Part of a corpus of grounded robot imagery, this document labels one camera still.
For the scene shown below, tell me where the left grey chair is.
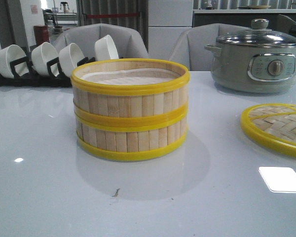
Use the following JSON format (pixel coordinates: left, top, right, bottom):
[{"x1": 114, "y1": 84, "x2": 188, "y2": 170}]
[{"x1": 52, "y1": 23, "x2": 149, "y2": 58}]

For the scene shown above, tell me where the white bowl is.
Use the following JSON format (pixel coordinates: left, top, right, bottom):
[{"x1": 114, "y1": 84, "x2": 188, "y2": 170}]
[
  {"x1": 59, "y1": 43, "x2": 85, "y2": 78},
  {"x1": 31, "y1": 42, "x2": 59, "y2": 77},
  {"x1": 0, "y1": 44, "x2": 26, "y2": 79},
  {"x1": 94, "y1": 35, "x2": 119, "y2": 61}
]

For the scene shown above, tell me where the right grey chair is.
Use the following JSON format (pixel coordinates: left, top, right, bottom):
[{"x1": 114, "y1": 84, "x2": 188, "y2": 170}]
[{"x1": 168, "y1": 23, "x2": 246, "y2": 71}]

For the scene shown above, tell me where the white cabinet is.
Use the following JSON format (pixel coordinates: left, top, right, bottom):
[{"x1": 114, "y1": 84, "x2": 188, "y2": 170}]
[{"x1": 148, "y1": 0, "x2": 193, "y2": 59}]

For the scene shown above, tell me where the black bowl rack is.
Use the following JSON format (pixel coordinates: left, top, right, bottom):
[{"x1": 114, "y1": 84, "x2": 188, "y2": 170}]
[{"x1": 0, "y1": 46, "x2": 97, "y2": 88}]

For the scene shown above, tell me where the green electric cooking pot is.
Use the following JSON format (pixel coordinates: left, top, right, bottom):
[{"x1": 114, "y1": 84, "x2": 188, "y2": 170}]
[{"x1": 205, "y1": 43, "x2": 296, "y2": 93}]

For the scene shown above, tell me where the grey chair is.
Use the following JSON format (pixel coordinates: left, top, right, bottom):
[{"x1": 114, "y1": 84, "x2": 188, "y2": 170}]
[
  {"x1": 168, "y1": 23, "x2": 246, "y2": 71},
  {"x1": 52, "y1": 23, "x2": 149, "y2": 58}
]

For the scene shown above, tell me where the white steamer liner cloth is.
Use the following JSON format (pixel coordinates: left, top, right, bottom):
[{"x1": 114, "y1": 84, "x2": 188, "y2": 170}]
[{"x1": 81, "y1": 68, "x2": 180, "y2": 85}]

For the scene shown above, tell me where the white bowl right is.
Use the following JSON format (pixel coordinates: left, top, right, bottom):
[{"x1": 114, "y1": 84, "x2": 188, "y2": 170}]
[{"x1": 94, "y1": 35, "x2": 119, "y2": 61}]

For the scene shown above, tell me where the white bowl far left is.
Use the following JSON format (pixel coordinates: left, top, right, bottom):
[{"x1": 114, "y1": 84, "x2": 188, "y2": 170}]
[{"x1": 0, "y1": 44, "x2": 26, "y2": 79}]

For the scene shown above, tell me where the bamboo steamer basket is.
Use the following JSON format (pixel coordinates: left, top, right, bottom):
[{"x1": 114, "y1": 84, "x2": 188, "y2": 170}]
[
  {"x1": 74, "y1": 104, "x2": 188, "y2": 161},
  {"x1": 71, "y1": 58, "x2": 190, "y2": 118}
]

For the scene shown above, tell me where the red cylinder container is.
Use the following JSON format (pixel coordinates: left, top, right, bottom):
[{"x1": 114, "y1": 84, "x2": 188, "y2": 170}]
[{"x1": 34, "y1": 25, "x2": 49, "y2": 46}]

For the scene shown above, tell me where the woven bamboo steamer lid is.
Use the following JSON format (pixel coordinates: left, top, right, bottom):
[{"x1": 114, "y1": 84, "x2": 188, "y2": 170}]
[{"x1": 240, "y1": 103, "x2": 296, "y2": 158}]

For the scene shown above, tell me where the glass pot lid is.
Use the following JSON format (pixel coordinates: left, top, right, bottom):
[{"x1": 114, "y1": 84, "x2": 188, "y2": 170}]
[{"x1": 216, "y1": 19, "x2": 296, "y2": 47}]

